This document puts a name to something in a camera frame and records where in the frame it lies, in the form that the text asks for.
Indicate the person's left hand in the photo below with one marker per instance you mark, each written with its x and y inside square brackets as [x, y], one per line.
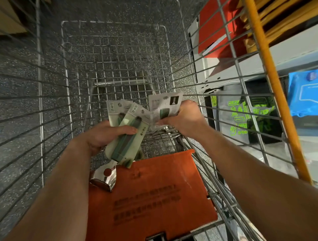
[102, 136]

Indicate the person's right hand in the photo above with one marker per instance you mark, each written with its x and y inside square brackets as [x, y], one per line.
[186, 119]

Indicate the black headed green peeler packet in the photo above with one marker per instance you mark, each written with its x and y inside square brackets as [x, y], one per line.
[130, 146]
[117, 107]

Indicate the kitchen tools display rack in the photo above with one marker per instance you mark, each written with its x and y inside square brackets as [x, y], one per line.
[298, 49]

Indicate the person's right forearm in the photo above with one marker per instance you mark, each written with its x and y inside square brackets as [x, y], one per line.
[263, 188]

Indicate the person's left forearm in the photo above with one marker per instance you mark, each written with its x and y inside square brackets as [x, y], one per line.
[49, 198]

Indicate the orange cart seat flap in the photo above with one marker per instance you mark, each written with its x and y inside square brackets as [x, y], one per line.
[154, 198]

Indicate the green black packets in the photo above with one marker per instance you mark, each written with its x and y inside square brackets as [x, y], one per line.
[248, 116]

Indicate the red packets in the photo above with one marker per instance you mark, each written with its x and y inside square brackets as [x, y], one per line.
[216, 25]

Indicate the large open cardboard box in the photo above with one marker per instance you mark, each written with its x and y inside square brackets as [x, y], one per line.
[10, 20]

